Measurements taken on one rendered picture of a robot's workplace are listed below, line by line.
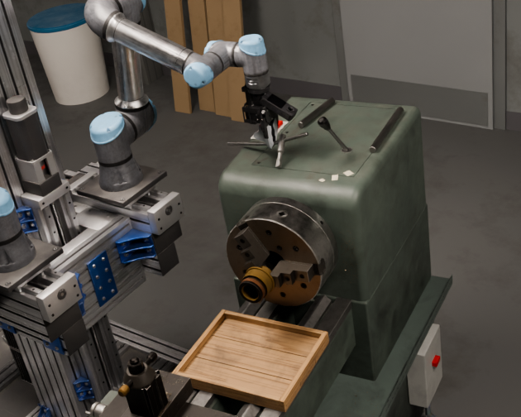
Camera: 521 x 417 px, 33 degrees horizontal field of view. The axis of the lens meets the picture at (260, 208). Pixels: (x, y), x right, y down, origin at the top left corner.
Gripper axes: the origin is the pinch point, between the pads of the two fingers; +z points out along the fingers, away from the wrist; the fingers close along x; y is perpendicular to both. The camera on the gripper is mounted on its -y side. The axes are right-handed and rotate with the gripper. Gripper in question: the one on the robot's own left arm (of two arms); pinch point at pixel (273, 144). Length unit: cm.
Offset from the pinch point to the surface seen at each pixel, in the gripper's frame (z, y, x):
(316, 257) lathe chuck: 16.7, -26.9, 31.8
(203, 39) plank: 79, 192, -256
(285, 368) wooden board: 41, -24, 53
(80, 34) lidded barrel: 78, 293, -252
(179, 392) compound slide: 28, -9, 82
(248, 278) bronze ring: 18.0, -11.3, 44.5
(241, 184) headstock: 6.5, 4.6, 15.0
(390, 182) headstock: 15.3, -34.2, -10.0
